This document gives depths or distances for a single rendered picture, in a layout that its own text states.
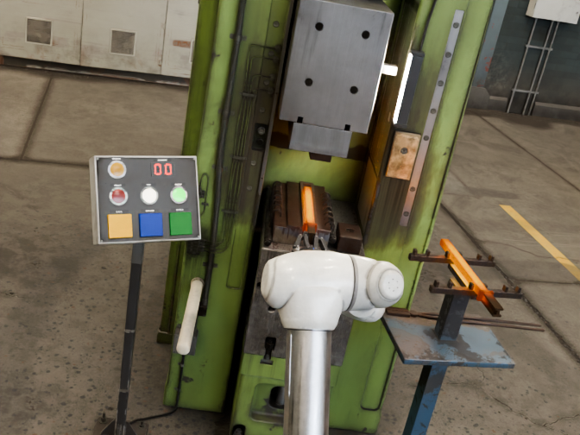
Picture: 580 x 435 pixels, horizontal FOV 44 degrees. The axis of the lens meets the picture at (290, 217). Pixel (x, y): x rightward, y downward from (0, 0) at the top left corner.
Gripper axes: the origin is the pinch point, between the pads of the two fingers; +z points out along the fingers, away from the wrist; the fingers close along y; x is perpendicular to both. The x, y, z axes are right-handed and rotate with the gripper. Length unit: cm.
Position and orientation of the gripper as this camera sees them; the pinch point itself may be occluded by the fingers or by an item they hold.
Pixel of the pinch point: (310, 233)
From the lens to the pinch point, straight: 252.1
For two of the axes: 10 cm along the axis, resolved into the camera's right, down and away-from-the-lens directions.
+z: 0.0, -4.5, 8.9
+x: 1.7, -8.8, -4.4
